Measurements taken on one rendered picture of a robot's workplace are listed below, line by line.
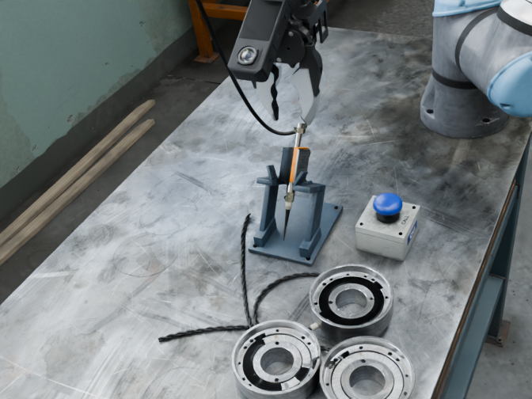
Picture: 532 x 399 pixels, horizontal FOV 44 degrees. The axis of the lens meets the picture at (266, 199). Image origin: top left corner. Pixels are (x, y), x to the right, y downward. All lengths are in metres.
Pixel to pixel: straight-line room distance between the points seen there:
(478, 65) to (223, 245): 0.45
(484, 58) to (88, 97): 2.01
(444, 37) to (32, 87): 1.76
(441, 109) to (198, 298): 0.51
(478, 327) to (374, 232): 0.72
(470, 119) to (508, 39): 0.21
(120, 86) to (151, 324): 2.08
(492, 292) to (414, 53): 0.61
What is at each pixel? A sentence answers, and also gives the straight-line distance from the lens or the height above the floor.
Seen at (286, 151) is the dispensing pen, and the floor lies 0.94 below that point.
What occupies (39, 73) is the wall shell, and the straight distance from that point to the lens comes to 2.57.
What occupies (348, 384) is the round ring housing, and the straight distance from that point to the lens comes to 0.77.
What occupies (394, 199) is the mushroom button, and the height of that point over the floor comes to 0.87.
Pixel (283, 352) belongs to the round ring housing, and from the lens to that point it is 0.82.
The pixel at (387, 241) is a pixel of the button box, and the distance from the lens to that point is 0.91.
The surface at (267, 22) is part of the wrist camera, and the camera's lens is 0.78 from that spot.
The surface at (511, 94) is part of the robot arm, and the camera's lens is 0.96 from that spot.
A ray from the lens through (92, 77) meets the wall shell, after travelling 2.77.
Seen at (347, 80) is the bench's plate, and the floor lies 0.80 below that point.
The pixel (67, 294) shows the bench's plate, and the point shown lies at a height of 0.80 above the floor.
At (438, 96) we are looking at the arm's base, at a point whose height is 0.86.
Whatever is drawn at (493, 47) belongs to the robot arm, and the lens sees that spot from 0.98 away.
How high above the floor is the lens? 1.47
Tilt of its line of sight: 40 degrees down
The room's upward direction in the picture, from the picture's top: 10 degrees counter-clockwise
